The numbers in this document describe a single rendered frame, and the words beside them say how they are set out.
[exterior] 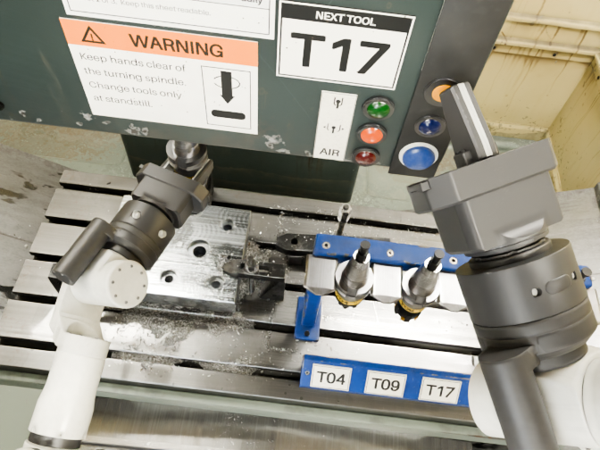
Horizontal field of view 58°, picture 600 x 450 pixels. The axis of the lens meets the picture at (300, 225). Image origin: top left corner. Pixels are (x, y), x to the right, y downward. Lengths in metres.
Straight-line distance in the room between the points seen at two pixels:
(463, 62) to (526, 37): 1.34
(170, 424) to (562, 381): 0.99
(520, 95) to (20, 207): 1.58
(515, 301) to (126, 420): 1.05
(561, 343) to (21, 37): 0.48
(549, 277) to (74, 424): 0.60
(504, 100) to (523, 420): 1.59
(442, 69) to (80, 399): 0.60
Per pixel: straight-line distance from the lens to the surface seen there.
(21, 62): 0.54
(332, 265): 0.91
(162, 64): 0.48
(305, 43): 0.44
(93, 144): 1.96
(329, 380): 1.13
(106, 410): 1.36
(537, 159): 0.45
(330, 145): 0.52
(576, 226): 1.65
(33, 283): 1.33
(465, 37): 0.44
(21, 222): 1.73
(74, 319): 0.84
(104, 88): 0.52
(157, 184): 0.87
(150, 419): 1.32
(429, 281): 0.87
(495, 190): 0.42
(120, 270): 0.76
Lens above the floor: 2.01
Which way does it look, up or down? 57 degrees down
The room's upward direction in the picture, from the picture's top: 7 degrees clockwise
